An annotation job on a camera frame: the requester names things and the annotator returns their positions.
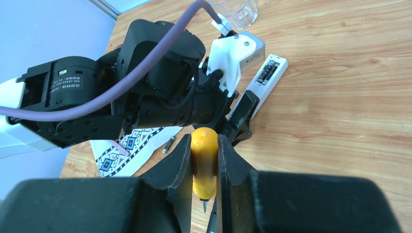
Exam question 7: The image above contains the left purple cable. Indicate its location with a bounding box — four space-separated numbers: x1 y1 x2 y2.
0 0 232 122

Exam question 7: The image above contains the pink handled fork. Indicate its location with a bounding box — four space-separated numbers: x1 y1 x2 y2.
100 140 131 157

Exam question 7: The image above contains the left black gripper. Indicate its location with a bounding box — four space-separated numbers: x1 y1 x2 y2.
128 69 259 146

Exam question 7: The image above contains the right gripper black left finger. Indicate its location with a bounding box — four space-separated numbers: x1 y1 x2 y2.
0 134 192 233

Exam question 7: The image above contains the yellow handled screwdriver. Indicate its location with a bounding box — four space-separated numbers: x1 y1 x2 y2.
190 127 219 212

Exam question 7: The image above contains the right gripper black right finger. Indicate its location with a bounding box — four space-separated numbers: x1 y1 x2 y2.
216 135 401 233

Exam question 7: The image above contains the clear drinking glass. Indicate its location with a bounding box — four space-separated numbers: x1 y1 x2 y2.
207 0 258 31

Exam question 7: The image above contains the white slim remote control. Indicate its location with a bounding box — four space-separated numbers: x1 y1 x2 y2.
217 54 289 119

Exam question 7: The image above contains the black silver battery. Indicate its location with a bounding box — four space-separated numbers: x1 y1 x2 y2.
162 136 175 154

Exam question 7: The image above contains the patterned white placemat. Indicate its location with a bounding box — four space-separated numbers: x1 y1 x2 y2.
90 126 182 178

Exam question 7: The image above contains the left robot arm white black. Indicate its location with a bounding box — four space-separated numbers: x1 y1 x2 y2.
0 19 265 157

